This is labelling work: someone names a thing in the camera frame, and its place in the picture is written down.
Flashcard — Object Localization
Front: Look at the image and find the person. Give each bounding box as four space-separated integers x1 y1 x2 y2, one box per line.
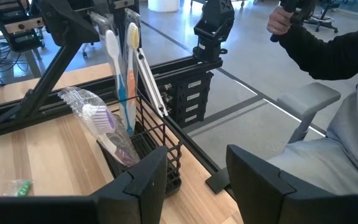
265 4 358 196

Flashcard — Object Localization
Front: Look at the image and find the black table clamp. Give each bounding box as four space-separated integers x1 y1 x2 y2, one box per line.
204 167 231 194

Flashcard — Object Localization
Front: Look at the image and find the black aluminium frame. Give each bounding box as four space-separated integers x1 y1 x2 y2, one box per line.
0 0 231 194

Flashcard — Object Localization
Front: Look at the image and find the green white toothbrush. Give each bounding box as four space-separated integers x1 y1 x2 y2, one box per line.
3 179 34 197

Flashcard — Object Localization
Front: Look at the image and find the silver aluminium bar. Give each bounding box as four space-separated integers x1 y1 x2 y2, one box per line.
136 47 170 118

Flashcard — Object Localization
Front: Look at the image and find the black chair base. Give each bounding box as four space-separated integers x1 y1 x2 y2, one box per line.
303 0 340 34

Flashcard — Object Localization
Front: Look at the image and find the black controller box stack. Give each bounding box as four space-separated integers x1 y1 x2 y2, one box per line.
162 71 215 129

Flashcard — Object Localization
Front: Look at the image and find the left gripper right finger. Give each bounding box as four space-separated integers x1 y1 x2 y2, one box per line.
225 144 358 224

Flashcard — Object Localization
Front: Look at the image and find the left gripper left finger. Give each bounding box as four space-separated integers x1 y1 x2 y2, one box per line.
0 145 169 224

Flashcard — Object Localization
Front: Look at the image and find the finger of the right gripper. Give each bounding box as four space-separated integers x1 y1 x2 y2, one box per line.
38 0 101 48

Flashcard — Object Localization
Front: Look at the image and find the white bin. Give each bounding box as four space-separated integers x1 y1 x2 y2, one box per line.
147 0 181 13

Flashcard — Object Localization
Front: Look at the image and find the purple white toothbrush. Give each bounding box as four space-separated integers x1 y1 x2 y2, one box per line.
57 86 141 167

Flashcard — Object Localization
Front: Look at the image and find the black wire basket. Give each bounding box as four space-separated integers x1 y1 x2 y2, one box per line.
96 89 184 197

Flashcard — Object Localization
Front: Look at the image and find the grey office chair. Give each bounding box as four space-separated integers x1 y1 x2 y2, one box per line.
276 82 342 144

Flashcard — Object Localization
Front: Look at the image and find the orange white toothbrush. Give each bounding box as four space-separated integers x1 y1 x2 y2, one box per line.
125 7 142 131

